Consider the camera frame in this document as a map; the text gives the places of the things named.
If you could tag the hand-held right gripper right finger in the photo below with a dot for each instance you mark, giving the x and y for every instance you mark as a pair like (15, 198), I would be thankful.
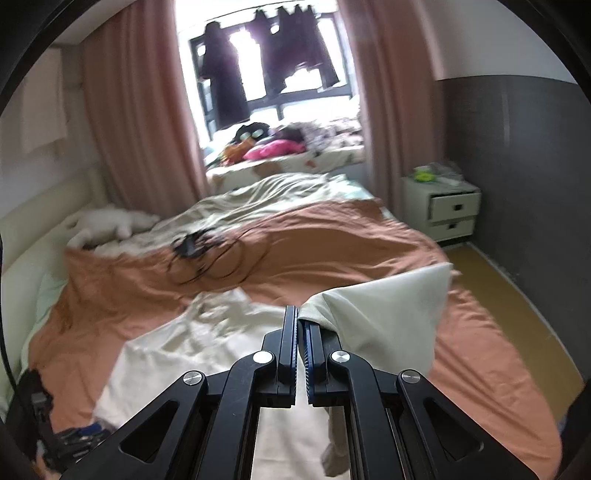
(308, 353)

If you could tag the pink plush cushion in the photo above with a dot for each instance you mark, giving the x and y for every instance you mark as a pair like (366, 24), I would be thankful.
(272, 150)

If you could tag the cream white garment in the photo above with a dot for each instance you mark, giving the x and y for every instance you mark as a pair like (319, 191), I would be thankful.
(383, 314)

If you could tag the white hanging cloth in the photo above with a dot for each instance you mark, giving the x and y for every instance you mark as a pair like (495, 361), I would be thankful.
(44, 101)

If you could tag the cream padded headboard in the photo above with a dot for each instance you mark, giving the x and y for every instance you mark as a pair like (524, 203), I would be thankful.
(27, 217)

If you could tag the orange bed sheet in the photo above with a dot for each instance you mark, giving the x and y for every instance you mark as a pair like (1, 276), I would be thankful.
(346, 240)

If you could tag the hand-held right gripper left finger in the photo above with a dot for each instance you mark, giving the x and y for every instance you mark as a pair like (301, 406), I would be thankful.
(291, 341)

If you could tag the white plush toy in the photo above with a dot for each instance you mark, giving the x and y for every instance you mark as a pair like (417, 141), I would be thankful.
(111, 224)

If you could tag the dark hanging garment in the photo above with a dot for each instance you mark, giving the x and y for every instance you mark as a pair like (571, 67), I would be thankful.
(286, 50)
(226, 78)

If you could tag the green toy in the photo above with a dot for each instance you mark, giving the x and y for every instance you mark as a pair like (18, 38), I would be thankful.
(422, 175)

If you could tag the pile of mixed clothes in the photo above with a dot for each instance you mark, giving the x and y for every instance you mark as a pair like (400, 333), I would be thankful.
(323, 131)

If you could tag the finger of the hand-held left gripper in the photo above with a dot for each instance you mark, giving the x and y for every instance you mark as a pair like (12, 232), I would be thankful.
(83, 436)

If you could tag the white nightstand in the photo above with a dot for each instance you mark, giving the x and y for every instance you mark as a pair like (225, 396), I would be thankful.
(443, 207)

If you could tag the pale green bed sheet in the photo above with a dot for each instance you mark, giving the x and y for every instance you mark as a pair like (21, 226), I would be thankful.
(46, 300)

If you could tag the cream duvet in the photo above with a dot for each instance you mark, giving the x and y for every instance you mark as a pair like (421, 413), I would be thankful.
(277, 194)

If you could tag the pink curtain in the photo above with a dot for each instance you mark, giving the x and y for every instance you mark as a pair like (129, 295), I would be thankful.
(138, 115)
(392, 92)

